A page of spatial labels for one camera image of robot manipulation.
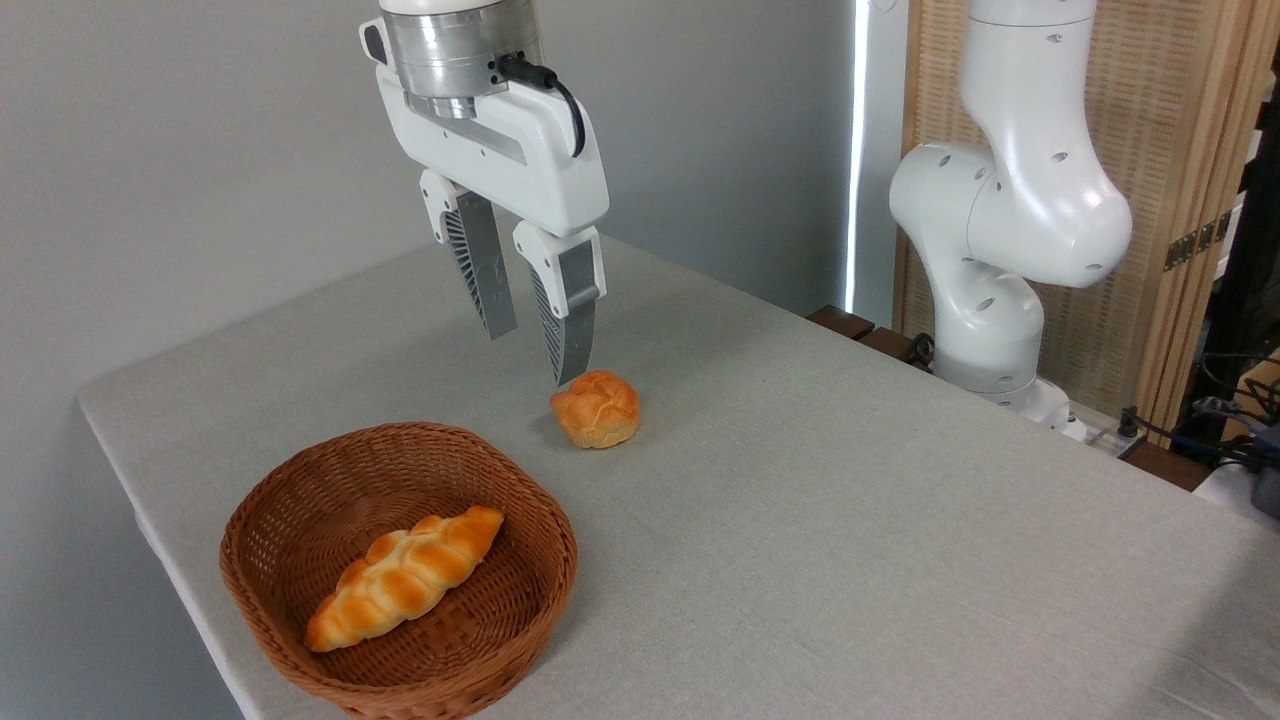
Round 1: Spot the brass screen hinge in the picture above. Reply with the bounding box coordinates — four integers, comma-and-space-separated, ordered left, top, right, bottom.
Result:
1163, 211, 1233, 272

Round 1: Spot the grey tablecloth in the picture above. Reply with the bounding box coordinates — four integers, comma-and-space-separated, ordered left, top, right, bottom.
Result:
78, 232, 1280, 720

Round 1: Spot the white vertical light strip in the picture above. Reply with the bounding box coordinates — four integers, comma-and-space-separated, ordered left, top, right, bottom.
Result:
843, 0, 872, 314

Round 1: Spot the round golden bread bun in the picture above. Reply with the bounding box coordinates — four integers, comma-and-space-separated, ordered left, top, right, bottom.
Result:
550, 370, 641, 450

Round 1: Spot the bamboo folding screen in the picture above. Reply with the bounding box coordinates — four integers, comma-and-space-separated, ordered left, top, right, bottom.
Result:
893, 0, 1280, 433

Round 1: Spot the dark wooden base board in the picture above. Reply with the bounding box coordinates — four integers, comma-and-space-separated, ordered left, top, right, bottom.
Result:
806, 305, 1213, 492

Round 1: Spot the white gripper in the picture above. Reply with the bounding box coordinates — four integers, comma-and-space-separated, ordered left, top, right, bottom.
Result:
360, 18, 610, 389

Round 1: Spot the brown wicker basket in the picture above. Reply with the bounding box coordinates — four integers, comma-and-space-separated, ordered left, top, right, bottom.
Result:
219, 421, 580, 720

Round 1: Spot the braided golden bread loaf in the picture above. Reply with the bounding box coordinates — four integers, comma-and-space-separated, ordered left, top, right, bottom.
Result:
304, 505, 506, 654

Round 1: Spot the black cable bundle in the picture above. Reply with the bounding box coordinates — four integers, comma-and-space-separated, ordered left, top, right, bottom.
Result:
1116, 350, 1280, 473

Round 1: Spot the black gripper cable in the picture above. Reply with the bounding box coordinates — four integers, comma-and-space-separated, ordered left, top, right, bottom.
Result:
496, 53, 588, 160

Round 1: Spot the black equipment stand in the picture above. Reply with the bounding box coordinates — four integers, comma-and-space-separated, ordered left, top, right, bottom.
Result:
1180, 50, 1280, 446

